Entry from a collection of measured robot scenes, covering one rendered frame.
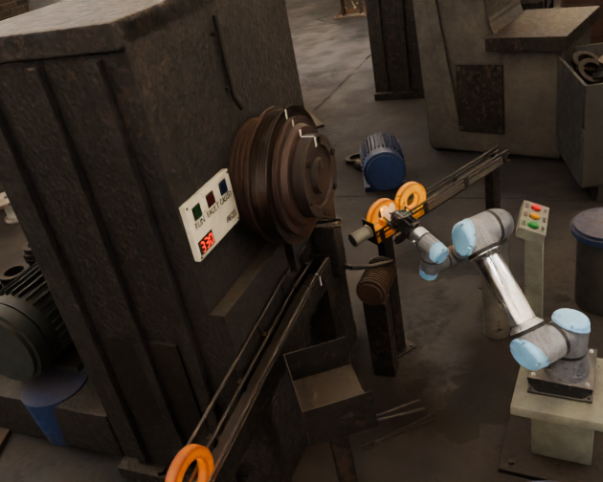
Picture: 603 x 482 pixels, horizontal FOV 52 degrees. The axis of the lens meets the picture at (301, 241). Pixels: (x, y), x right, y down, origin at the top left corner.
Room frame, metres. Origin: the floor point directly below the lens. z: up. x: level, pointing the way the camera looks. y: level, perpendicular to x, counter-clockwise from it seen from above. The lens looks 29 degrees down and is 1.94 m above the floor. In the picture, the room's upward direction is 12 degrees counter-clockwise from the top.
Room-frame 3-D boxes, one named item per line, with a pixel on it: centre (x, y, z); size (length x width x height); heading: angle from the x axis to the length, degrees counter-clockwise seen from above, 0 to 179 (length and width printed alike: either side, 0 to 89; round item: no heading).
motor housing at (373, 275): (2.19, -0.28, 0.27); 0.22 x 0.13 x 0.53; 152
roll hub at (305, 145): (1.92, -0.09, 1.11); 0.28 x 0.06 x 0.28; 152
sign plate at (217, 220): (1.71, 0.25, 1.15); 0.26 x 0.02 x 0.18; 152
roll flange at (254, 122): (2.00, 0.07, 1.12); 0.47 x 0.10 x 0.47; 152
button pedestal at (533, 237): (2.22, -0.97, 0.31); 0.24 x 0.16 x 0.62; 152
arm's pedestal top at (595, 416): (1.58, -0.80, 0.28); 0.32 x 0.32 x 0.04; 59
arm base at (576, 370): (1.57, -0.81, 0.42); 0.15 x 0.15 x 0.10
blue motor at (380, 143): (4.15, -0.69, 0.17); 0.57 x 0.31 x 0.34; 172
